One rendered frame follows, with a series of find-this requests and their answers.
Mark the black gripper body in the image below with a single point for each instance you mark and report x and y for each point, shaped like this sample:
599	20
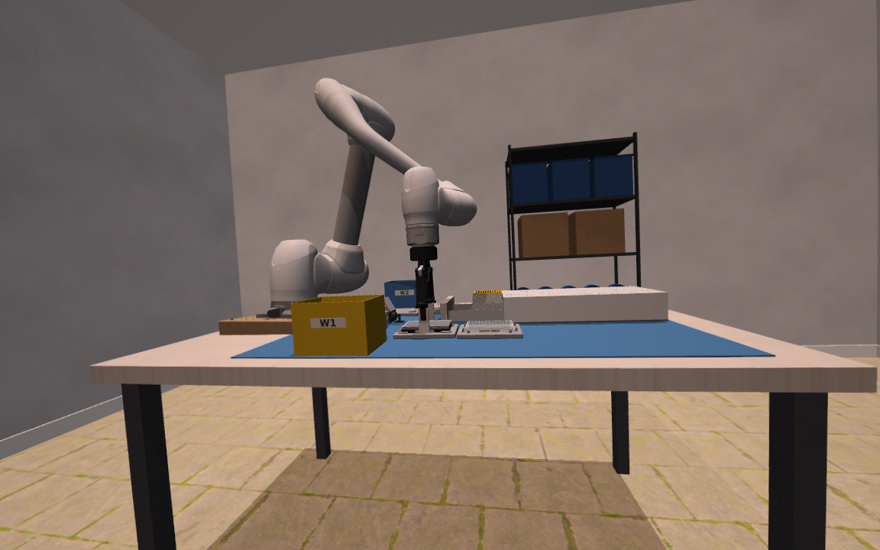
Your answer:
423	255

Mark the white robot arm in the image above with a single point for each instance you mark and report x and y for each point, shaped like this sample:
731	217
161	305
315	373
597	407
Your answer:
297	271

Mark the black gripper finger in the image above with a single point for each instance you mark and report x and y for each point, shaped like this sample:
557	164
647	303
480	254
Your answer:
422	298
431	298

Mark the yellow open-top bin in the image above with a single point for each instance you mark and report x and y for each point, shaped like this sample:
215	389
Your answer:
338	325

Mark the blue bench mat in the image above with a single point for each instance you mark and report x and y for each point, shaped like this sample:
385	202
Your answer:
666	339

